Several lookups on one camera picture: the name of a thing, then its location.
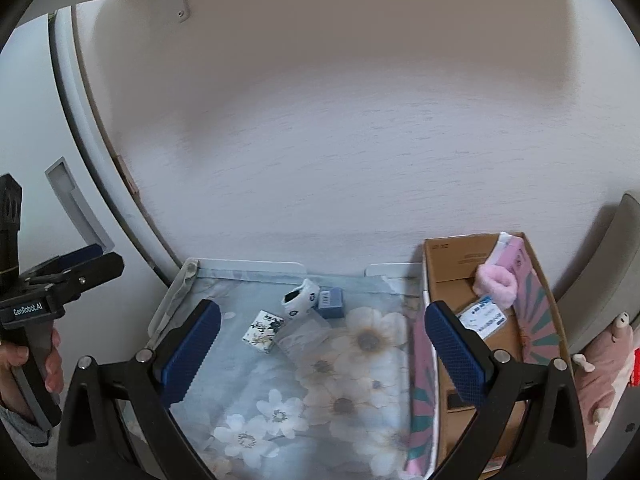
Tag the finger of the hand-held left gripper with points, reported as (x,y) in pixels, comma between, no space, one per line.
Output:
(95,270)
(82,255)

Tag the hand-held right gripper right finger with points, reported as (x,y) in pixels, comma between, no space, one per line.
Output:
(456,355)

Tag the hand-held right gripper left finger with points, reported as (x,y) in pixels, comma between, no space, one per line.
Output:
(192,352)

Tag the person's left forearm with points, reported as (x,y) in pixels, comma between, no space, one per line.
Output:
(15,435)

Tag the person's left hand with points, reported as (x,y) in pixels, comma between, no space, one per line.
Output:
(54,360)

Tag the white card with blue label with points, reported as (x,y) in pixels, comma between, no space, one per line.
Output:
(482,320)

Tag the small floral box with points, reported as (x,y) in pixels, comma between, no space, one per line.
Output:
(262,331)

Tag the pink fluffy scrunchie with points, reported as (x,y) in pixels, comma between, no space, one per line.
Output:
(495,284)

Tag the cardboard box with pink print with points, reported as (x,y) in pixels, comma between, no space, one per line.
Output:
(450,265)

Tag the clear plastic bag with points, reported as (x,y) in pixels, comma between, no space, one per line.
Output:
(302,336)

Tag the pink packet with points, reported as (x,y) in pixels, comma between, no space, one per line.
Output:
(512,255)

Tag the white black patterned small cup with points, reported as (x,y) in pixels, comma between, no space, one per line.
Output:
(306,295)

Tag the small blue box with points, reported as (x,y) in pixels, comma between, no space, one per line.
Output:
(331,305)

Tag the floral fabric storage box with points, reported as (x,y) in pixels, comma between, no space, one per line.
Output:
(320,410)

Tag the pink plush toy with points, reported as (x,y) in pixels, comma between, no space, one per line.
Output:
(607,370)

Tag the white wardrobe door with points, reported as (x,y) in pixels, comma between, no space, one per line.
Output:
(30,110)

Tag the red object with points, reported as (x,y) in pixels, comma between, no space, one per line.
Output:
(636,367)

